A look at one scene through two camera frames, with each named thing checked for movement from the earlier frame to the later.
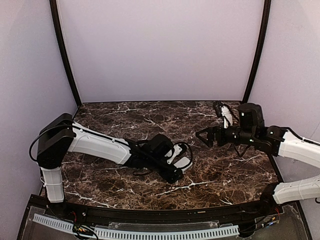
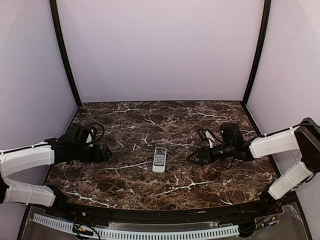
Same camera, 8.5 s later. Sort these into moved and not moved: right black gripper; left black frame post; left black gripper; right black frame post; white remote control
Moved: left black gripper; right black gripper; white remote control
Not moved: left black frame post; right black frame post
